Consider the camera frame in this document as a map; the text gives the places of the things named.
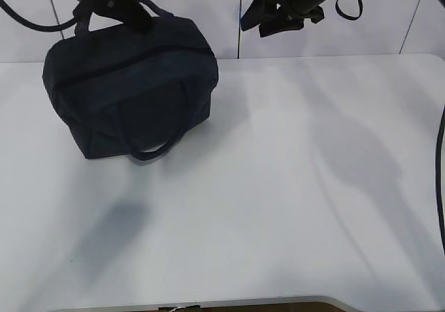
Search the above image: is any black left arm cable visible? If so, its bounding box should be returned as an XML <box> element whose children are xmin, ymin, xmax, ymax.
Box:
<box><xmin>0</xmin><ymin>0</ymin><xmax>77</xmax><ymax>33</ymax></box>

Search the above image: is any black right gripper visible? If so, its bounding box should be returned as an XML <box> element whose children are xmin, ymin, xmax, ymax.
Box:
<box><xmin>241</xmin><ymin>0</ymin><xmax>326</xmax><ymax>38</ymax></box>

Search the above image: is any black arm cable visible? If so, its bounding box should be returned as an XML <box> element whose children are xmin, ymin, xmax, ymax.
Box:
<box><xmin>335</xmin><ymin>0</ymin><xmax>445</xmax><ymax>254</ymax></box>
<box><xmin>0</xmin><ymin>0</ymin><xmax>77</xmax><ymax>33</ymax></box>

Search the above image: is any dark blue lunch bag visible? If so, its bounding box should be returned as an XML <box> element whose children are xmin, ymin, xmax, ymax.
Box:
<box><xmin>42</xmin><ymin>0</ymin><xmax>219</xmax><ymax>161</ymax></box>

